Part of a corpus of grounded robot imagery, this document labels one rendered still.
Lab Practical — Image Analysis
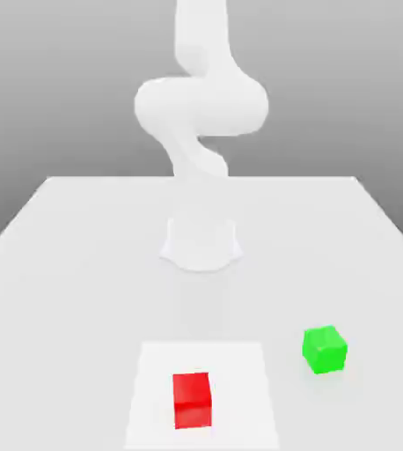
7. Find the small red cube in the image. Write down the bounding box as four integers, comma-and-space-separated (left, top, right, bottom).
172, 371, 213, 431

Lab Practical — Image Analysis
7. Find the small green cube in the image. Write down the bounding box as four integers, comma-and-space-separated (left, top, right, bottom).
301, 324, 349, 375

